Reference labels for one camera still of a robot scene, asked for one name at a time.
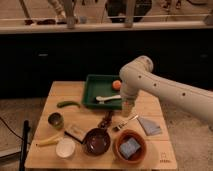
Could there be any green chili pepper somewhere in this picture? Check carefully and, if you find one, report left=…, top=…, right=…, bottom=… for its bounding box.
left=56, top=101, right=81, bottom=108

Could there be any yellow banana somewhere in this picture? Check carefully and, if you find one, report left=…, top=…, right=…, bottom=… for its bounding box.
left=36, top=134, right=63, bottom=147

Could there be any small green metal cup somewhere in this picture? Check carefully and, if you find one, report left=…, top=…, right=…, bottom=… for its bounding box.
left=48, top=112, right=64, bottom=130

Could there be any green plastic tray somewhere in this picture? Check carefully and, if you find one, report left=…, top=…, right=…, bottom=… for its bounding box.
left=82, top=74, right=121, bottom=110

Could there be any black stand post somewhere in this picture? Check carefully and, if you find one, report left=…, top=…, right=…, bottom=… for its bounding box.
left=19, top=120, right=30, bottom=171

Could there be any dark brown dried bunch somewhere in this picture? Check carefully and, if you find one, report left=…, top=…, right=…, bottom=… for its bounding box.
left=98, top=111, right=113, bottom=129

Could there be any white dish brush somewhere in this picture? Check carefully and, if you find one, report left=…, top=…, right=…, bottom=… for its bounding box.
left=95, top=95, right=121, bottom=103

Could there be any white bowl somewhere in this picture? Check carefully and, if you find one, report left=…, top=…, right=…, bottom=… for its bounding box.
left=56, top=138, right=75, bottom=158

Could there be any grey folded cloth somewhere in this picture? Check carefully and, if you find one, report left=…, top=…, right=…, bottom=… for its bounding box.
left=137, top=117, right=162, bottom=136

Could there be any orange ball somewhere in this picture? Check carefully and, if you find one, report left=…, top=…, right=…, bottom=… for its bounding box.
left=112, top=80, right=121, bottom=90

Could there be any blue sponge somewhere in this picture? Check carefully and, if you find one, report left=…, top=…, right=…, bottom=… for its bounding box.
left=119, top=138, right=140, bottom=159

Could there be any orange bowl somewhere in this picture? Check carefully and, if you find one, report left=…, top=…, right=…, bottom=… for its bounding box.
left=113, top=129, right=147, bottom=164

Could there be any brown frying pan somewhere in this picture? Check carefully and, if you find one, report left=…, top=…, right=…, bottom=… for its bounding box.
left=65, top=128, right=111, bottom=156

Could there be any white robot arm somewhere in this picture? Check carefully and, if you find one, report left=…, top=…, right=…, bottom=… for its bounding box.
left=119, top=55, right=213, bottom=126

